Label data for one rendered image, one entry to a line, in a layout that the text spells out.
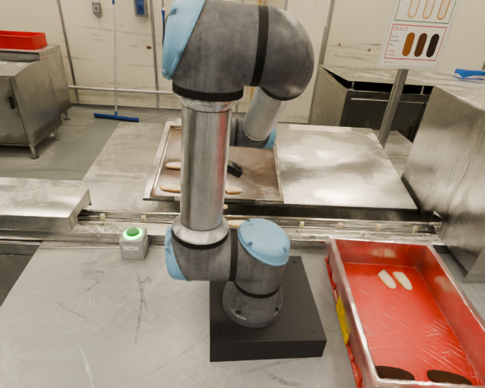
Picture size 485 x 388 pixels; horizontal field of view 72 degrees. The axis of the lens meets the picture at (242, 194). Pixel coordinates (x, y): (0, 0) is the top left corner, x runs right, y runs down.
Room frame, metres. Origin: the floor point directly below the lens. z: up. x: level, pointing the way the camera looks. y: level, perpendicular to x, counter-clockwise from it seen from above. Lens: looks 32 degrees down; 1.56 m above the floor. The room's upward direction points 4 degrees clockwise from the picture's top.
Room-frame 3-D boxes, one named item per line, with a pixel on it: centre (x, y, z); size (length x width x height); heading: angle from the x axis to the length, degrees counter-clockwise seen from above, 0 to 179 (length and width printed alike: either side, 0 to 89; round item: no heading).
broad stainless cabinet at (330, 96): (3.21, -1.67, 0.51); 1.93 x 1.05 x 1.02; 93
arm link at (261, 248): (0.56, -0.05, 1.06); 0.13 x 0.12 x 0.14; 97
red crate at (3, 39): (3.85, 2.58, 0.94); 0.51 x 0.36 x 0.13; 97
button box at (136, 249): (0.80, 0.33, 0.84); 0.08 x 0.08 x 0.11; 3
